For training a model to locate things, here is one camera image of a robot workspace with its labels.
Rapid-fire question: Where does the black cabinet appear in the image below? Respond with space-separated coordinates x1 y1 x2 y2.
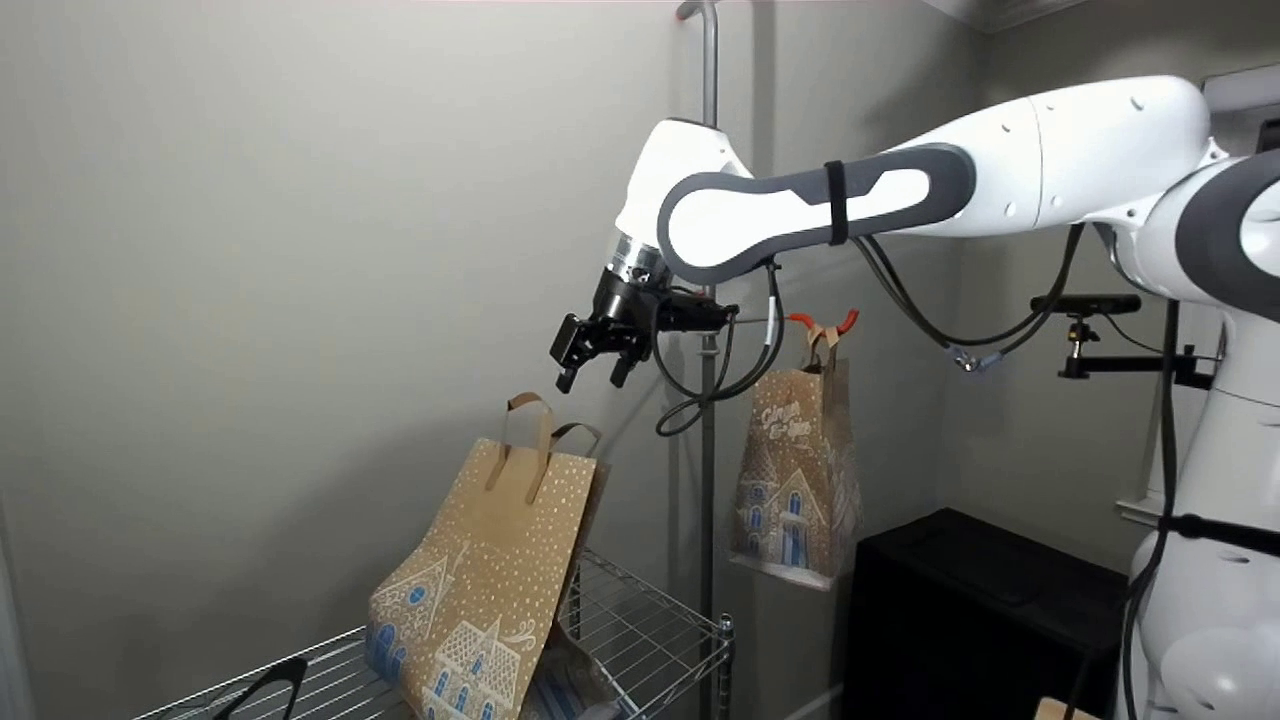
838 506 1134 720

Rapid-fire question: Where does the red-tipped metal hook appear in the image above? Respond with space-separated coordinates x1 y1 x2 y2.
783 305 862 353

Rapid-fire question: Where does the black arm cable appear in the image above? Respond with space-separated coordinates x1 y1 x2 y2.
848 222 1091 379

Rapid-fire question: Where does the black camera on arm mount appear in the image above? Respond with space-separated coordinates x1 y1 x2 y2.
1025 287 1222 396

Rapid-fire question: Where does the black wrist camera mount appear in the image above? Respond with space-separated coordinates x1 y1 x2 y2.
654 287 740 339

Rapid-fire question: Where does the black clothes hanger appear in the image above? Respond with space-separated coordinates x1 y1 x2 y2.
206 652 310 720

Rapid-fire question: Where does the brown cardboard box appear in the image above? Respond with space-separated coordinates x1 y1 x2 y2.
1026 693 1104 720

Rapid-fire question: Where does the chrome wire shelf rack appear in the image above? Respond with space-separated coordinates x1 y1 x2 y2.
131 529 740 720

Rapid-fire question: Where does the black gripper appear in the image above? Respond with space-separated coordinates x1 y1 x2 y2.
543 237 672 400

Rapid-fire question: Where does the grey metal stand pole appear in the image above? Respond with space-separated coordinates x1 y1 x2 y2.
667 0 733 720

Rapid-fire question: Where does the brown paper gift bag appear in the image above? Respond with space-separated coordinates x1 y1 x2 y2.
726 327 868 593
360 390 609 720

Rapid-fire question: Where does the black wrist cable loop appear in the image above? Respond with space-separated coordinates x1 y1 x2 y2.
647 257 793 445

